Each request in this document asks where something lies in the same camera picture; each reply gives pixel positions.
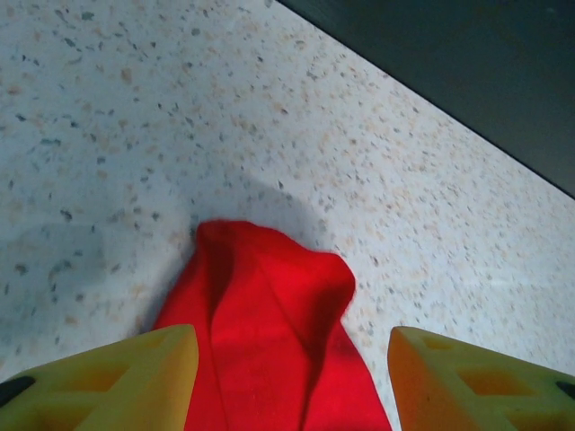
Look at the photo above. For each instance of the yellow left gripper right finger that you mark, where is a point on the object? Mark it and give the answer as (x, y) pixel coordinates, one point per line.
(485, 390)

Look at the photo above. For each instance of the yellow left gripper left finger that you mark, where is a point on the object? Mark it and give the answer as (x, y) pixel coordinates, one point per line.
(99, 390)

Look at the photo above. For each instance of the red t-shirt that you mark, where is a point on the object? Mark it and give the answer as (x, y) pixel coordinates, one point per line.
(269, 336)

